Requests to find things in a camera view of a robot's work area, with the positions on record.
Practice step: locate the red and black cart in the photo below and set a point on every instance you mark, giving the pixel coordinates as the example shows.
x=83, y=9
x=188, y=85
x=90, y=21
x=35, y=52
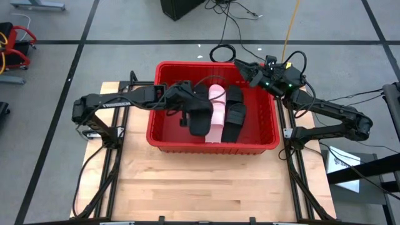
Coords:
x=14, y=47

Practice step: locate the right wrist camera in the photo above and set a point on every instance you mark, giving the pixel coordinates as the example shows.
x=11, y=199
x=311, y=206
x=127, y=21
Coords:
x=271, y=61

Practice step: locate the red plastic bin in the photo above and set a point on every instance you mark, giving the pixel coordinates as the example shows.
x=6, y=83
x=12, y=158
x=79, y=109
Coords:
x=165, y=131

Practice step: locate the black equipment case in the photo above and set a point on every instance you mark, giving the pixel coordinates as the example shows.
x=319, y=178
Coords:
x=181, y=7

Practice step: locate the black table frame rail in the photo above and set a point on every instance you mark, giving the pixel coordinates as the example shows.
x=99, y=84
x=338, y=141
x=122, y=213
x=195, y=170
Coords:
x=297, y=175
x=109, y=175

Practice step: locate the black foam slide sandal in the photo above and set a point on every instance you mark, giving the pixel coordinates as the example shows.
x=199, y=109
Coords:
x=232, y=131
x=201, y=122

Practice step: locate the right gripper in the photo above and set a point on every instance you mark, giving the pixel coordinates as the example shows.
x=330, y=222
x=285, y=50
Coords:
x=281, y=79

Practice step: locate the pink foam slide sandal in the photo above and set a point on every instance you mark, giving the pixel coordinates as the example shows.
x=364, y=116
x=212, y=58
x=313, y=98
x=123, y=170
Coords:
x=215, y=118

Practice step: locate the grey side table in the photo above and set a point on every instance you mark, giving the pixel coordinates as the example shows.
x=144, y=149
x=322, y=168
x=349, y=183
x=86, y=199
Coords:
x=372, y=193

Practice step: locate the grey metal bar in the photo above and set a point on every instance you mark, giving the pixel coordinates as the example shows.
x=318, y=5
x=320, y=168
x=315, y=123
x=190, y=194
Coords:
x=12, y=80

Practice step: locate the white printed sheet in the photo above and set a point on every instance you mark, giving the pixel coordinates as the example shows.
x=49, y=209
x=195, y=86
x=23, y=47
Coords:
x=342, y=162

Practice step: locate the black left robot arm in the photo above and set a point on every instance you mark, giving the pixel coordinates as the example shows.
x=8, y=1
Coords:
x=118, y=100

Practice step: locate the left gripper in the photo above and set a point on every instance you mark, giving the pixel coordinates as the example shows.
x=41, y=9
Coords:
x=181, y=95

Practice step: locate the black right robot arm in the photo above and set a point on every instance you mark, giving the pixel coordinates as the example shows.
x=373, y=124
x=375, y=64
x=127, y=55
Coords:
x=328, y=109

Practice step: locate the black rig frame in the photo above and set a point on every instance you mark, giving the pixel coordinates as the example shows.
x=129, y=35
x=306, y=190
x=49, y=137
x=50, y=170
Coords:
x=359, y=168

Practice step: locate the grey metal stand base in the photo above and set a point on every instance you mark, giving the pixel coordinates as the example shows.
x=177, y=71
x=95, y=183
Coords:
x=37, y=4

